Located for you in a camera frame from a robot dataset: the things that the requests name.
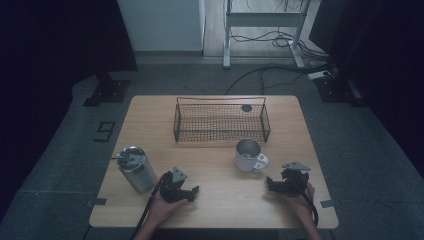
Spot tangle of black floor cables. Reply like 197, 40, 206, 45
225, 28, 338, 96

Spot person's left hand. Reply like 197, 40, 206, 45
147, 191, 190, 225

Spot black stand base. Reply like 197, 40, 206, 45
82, 71, 132, 108
314, 74, 366, 108

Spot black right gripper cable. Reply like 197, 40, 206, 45
289, 177, 320, 228

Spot dark curtain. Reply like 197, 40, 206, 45
308, 0, 424, 178
0, 0, 139, 214

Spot person's right hand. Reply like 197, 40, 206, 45
282, 182, 316, 219

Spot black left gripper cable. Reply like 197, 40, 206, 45
129, 174, 168, 240

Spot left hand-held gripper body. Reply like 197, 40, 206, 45
159, 166, 192, 204

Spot dark wire mesh basket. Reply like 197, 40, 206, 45
172, 96, 272, 144

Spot white metal mug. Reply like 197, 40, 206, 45
234, 138, 271, 173

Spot white desk frame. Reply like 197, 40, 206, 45
222, 0, 313, 70

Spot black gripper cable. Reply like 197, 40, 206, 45
289, 177, 320, 228
129, 174, 168, 240

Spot steel tumbler with lid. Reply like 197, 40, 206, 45
110, 145, 158, 195

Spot white power strip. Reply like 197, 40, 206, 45
307, 69, 332, 81

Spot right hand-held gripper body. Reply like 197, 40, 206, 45
279, 161, 312, 195

